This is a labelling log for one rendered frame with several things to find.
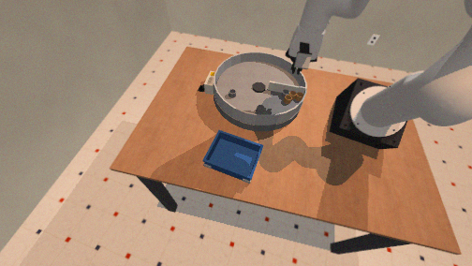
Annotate bronze bushing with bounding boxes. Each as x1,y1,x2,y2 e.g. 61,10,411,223
284,95,292,104
295,92,303,101
289,91,297,100

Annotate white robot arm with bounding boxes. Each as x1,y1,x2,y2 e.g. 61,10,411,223
300,0,472,137

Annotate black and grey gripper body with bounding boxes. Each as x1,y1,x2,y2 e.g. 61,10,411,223
288,24,325,60

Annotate blue crate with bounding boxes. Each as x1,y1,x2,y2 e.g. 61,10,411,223
202,130,263,184

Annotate grey metal cylinder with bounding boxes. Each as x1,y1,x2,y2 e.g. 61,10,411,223
281,90,289,98
256,105,264,114
229,89,236,98

